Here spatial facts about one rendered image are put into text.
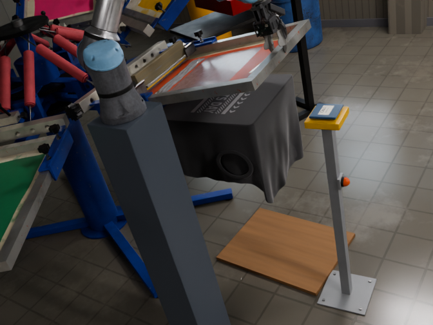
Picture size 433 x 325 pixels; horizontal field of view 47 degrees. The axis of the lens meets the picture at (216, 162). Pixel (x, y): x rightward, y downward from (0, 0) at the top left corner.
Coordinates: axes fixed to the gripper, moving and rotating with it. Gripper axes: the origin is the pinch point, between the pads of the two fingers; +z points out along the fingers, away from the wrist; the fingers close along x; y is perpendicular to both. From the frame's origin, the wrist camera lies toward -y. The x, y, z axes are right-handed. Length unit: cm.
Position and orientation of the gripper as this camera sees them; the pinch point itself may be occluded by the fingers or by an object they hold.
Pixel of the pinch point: (279, 49)
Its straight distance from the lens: 195.1
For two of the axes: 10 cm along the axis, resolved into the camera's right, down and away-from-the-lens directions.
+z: 3.6, 8.3, 4.3
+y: -4.6, 5.6, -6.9
